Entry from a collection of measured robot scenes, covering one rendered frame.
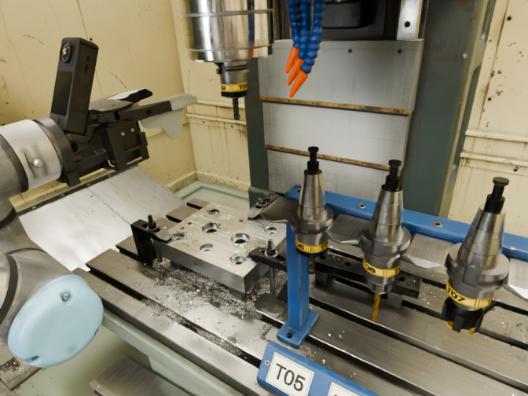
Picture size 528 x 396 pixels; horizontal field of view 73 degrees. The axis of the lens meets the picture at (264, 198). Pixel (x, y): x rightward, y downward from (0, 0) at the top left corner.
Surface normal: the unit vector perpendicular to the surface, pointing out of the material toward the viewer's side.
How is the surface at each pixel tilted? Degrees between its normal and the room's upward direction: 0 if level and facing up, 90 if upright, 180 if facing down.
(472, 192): 90
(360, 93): 89
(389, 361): 0
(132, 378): 7
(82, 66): 91
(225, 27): 90
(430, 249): 0
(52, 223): 24
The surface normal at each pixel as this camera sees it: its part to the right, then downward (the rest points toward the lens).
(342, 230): -0.05, -0.88
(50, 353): 0.79, 0.25
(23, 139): 0.56, -0.40
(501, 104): -0.55, 0.41
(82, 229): 0.29, -0.71
